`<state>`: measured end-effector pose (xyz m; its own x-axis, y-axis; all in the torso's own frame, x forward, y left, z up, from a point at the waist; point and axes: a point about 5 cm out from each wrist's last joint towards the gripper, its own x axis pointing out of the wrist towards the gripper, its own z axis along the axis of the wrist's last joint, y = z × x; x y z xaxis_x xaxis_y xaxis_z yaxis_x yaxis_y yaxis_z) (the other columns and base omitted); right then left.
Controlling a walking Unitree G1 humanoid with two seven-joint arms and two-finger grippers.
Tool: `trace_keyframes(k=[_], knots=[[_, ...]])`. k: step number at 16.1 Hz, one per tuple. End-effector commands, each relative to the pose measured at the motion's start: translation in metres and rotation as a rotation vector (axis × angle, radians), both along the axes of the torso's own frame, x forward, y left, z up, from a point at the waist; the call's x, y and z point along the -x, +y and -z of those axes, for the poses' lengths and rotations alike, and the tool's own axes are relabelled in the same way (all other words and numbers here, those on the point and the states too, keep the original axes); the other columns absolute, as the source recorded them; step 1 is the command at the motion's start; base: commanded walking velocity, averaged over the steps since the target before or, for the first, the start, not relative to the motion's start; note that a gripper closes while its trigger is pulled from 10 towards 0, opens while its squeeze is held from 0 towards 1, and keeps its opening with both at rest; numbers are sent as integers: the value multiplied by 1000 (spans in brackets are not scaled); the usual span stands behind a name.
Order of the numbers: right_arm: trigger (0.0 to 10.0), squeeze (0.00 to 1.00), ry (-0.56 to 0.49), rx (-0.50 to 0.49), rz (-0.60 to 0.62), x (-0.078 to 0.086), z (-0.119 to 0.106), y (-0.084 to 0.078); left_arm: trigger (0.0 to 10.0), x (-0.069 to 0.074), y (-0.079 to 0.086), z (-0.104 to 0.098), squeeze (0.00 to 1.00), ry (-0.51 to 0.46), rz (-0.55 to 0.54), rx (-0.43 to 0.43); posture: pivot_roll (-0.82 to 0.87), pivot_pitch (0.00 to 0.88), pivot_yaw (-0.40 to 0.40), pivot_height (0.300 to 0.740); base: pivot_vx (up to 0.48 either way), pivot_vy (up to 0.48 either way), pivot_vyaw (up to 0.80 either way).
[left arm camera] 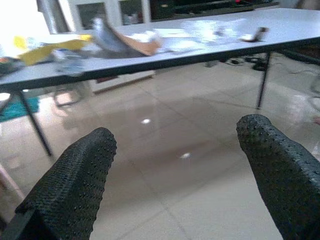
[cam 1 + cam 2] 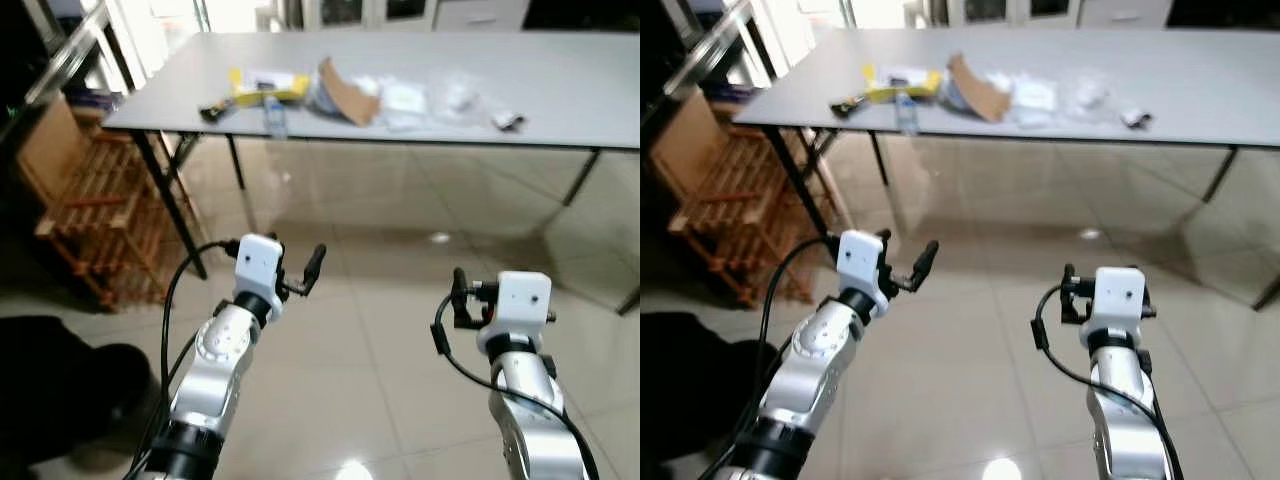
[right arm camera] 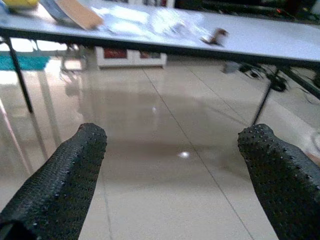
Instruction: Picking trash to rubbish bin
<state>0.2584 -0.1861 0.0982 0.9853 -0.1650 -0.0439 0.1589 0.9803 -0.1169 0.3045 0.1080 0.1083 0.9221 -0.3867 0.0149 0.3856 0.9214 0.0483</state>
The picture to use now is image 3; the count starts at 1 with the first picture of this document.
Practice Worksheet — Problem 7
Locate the clear plastic bag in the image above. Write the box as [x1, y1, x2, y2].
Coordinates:
[91, 5, 210, 42]

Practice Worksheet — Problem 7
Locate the brown cardboard piece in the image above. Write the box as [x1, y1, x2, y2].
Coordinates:
[55, 0, 105, 31]

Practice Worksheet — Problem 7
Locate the teal mat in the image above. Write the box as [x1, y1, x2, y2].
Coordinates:
[0, 54, 52, 71]

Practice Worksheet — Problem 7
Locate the small brown wrapper scrap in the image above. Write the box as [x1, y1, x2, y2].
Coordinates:
[201, 27, 230, 47]

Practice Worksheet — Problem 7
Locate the white low cabinet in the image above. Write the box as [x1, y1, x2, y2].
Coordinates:
[94, 46, 168, 69]

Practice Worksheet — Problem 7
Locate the black cable bundle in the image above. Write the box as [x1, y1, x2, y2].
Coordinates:
[238, 62, 320, 93]

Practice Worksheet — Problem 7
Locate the yellow object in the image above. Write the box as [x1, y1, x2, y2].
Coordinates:
[1, 0, 41, 11]

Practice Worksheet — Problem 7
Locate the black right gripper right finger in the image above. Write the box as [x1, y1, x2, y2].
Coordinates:
[237, 123, 320, 240]

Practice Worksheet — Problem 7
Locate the white folding table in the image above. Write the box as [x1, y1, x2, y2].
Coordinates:
[0, 0, 320, 126]

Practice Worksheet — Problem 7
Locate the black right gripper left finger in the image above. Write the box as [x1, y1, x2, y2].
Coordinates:
[0, 122, 108, 240]

